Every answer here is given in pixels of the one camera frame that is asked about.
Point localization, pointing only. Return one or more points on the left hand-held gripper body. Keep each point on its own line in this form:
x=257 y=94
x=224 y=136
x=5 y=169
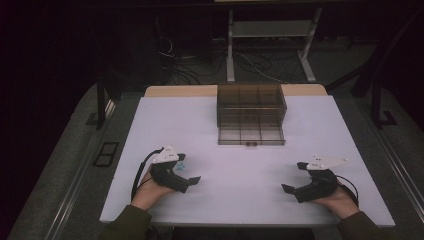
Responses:
x=165 y=156

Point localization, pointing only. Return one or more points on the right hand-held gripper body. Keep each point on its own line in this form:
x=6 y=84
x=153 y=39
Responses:
x=323 y=181

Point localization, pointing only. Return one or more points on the small light blue object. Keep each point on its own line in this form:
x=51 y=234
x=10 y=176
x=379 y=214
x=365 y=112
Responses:
x=180 y=166

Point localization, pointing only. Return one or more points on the person's right hand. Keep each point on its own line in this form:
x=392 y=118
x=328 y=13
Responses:
x=340 y=203

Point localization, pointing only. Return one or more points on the person's left hand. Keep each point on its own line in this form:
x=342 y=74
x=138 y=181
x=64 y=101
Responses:
x=146 y=195

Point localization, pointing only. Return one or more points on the black floor socket plate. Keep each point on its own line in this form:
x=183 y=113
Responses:
x=106 y=154

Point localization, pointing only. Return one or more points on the black metal stand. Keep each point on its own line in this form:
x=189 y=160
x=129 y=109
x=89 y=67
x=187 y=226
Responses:
x=100 y=106
x=376 y=106

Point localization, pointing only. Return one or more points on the smoky transparent drawer cabinet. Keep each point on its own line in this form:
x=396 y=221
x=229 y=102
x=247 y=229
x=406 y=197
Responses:
x=251 y=100

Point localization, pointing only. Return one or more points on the grey metal stand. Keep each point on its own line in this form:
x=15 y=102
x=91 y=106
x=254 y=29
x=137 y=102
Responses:
x=271 y=29

